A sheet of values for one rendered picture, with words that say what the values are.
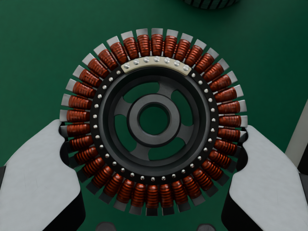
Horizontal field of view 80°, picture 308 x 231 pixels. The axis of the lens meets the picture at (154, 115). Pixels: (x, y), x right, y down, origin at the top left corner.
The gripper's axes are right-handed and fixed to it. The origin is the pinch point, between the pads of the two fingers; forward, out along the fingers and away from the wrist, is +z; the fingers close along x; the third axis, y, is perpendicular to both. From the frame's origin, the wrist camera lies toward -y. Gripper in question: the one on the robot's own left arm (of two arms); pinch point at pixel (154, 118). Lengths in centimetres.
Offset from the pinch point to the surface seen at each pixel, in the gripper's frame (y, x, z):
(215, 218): 12.9, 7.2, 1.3
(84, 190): 10.6, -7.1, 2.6
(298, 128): 4.2, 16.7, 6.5
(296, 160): 7.3, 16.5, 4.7
